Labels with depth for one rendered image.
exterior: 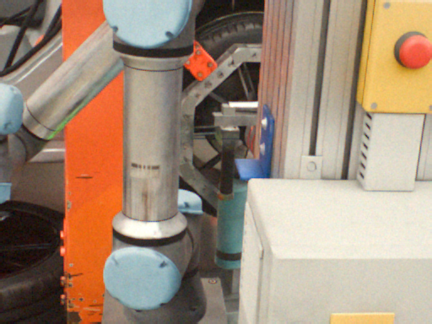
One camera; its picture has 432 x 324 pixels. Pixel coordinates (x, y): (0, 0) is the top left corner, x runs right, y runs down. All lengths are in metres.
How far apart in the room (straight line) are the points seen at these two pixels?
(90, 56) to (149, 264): 0.35
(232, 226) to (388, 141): 1.36
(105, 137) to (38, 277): 0.59
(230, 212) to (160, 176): 1.08
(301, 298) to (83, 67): 0.63
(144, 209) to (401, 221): 0.45
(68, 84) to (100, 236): 0.65
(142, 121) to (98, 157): 0.67
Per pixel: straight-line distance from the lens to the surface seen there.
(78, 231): 1.87
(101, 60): 1.28
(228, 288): 2.71
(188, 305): 1.41
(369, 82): 0.89
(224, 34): 2.28
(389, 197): 0.94
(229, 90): 2.45
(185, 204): 1.33
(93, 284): 1.93
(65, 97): 1.31
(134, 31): 1.08
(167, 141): 1.15
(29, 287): 2.21
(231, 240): 2.27
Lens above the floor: 1.58
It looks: 20 degrees down
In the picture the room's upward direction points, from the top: 5 degrees clockwise
